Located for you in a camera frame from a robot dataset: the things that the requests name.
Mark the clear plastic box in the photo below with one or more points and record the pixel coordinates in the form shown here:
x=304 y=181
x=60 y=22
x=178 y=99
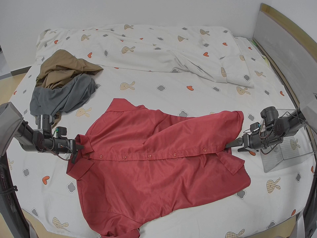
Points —
x=284 y=162

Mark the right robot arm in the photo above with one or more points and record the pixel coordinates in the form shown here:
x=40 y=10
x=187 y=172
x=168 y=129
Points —
x=284 y=128

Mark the grey garment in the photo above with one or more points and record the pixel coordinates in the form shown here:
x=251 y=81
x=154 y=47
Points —
x=74 y=93

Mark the bed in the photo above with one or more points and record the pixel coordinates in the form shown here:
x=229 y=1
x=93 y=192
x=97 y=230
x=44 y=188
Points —
x=173 y=95

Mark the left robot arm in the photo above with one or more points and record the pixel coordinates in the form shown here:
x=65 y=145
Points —
x=27 y=137

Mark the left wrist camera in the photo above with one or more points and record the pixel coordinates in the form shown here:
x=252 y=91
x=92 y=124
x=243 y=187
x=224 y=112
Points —
x=62 y=131

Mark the white printed quilt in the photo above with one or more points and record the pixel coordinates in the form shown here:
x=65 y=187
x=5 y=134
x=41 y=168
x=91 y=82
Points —
x=148 y=48

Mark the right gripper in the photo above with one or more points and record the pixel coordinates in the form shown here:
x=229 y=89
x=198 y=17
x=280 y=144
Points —
x=256 y=142

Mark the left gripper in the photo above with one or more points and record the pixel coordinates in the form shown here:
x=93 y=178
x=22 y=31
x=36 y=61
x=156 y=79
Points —
x=62 y=145

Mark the red shirt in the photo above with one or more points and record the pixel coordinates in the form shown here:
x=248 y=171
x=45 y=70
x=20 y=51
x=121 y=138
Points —
x=148 y=177

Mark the brown garment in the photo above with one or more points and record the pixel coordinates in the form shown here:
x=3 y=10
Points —
x=64 y=63

